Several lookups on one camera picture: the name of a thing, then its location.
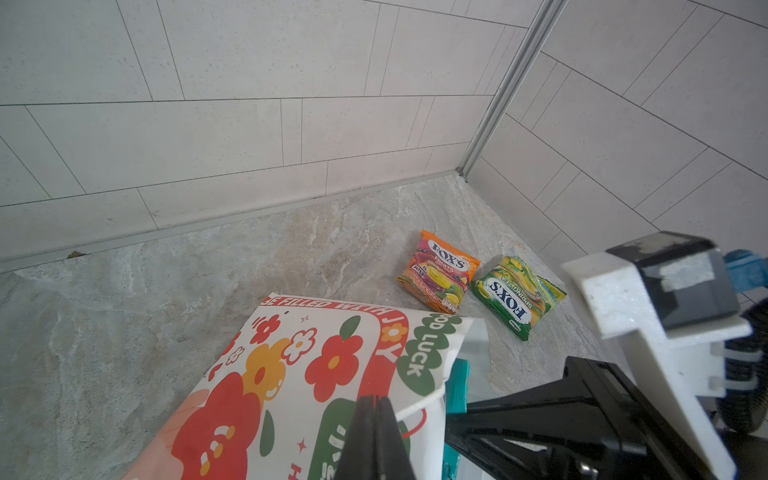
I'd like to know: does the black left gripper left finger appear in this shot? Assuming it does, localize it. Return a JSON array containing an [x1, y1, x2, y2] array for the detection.
[[334, 396, 377, 480]]

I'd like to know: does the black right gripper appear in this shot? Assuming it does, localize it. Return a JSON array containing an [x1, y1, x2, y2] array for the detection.
[[446, 356, 714, 479]]

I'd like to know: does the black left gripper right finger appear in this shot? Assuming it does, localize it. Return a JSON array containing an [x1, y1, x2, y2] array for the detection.
[[375, 397, 415, 480]]

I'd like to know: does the white floral paper bag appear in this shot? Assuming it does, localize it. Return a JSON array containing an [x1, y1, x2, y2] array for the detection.
[[127, 293, 489, 479]]

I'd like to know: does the yellow-green Fox's candy packet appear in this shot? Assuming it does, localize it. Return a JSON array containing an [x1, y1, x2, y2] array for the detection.
[[471, 256, 567, 341]]

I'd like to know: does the orange Fox's candy packet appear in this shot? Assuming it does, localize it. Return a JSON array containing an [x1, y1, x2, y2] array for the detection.
[[397, 230, 481, 314]]

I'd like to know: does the teal candy packet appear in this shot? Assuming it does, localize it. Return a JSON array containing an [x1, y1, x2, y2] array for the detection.
[[442, 359, 471, 480]]

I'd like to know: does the aluminium right corner post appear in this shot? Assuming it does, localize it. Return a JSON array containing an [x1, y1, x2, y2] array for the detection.
[[457, 0, 568, 181]]

